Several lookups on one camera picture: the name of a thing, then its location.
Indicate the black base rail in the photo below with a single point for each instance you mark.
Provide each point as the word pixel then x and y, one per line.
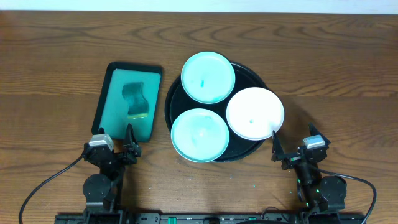
pixel 149 218

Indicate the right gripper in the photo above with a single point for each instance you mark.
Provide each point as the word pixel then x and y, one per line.
pixel 297 157

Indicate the black rectangular tray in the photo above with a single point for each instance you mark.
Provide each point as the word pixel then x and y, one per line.
pixel 107 78

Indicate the black round tray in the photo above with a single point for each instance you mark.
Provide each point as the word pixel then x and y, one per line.
pixel 177 101

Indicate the white plate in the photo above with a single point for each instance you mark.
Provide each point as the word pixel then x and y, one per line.
pixel 255 113

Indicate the mint plate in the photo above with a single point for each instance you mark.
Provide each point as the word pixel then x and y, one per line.
pixel 200 135
pixel 208 77

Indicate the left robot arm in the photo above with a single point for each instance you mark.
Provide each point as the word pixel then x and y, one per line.
pixel 103 190

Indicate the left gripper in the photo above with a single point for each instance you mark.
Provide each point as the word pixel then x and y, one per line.
pixel 115 156

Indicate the green scrubbing sponge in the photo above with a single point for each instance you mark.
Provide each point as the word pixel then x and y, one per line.
pixel 138 106

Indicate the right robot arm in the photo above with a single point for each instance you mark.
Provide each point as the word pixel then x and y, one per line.
pixel 324 196

